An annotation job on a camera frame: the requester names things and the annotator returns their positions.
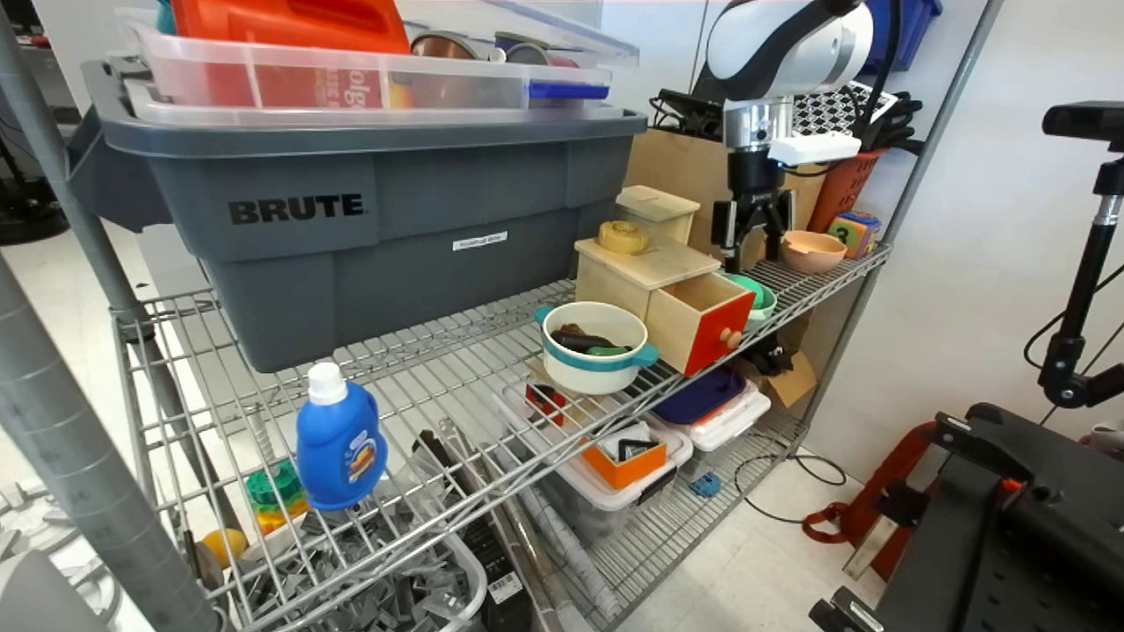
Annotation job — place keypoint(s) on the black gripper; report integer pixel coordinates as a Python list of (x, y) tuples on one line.
[(757, 180)]

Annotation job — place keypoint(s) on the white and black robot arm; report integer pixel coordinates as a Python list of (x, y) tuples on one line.
[(821, 53)]

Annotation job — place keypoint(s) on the wooden drawer with red front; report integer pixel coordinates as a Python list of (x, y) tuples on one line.
[(704, 336)]

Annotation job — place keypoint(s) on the yellow toy waffle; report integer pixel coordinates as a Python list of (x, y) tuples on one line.
[(622, 235)]

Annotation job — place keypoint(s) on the light wooden drawer box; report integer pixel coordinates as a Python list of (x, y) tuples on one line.
[(619, 275)]

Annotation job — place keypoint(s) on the dark toy eggplant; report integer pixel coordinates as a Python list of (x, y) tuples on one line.
[(574, 337)]

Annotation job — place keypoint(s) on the small colourful printed box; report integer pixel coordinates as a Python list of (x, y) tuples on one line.
[(852, 232)]

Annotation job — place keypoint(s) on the red brown container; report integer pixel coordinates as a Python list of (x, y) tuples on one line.
[(844, 189)]

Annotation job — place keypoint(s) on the small light wooden box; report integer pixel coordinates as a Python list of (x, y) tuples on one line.
[(653, 211)]

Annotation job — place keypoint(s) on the large cardboard box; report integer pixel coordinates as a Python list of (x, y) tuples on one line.
[(680, 164)]

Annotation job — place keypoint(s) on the black bulky item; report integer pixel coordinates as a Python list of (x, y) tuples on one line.
[(767, 351)]

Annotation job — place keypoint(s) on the black electronic box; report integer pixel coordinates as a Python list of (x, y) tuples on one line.
[(686, 110)]

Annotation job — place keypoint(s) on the small cardboard box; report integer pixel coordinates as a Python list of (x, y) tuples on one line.
[(795, 383)]

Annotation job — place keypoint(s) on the white bin with blue contents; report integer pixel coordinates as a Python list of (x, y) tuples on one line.
[(707, 404)]

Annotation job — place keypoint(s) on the small blue plastic piece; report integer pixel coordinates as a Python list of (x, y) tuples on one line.
[(704, 481)]

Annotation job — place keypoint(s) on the orange box with black sign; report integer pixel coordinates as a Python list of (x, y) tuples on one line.
[(628, 457)]

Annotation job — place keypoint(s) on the small red item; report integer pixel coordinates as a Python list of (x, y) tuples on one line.
[(546, 404)]

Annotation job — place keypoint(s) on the metal pan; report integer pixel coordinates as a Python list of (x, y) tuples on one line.
[(451, 48)]

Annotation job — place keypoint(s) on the orange black clamp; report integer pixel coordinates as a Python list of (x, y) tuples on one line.
[(1010, 487)]

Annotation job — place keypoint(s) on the grey BRUTE plastic tote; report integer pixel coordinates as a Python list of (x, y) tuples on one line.
[(354, 232)]

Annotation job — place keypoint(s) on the black perforated cart board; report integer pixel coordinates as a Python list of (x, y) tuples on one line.
[(1029, 528)]

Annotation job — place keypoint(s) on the clear plastic storage tray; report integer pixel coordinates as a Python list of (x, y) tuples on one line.
[(354, 83)]

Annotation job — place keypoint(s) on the blue detergent bottle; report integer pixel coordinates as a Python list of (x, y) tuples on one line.
[(338, 452)]

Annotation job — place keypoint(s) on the orange plastic container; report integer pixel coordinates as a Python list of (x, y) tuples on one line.
[(294, 21)]

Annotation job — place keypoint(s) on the green scrub sponge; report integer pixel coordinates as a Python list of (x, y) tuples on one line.
[(275, 487)]

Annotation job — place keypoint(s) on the yellow sponge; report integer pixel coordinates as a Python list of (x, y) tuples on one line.
[(220, 547)]

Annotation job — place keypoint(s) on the orange red frame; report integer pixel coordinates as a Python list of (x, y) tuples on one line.
[(865, 492)]

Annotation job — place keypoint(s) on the black camera tripod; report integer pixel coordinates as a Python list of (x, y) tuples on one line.
[(1089, 257)]

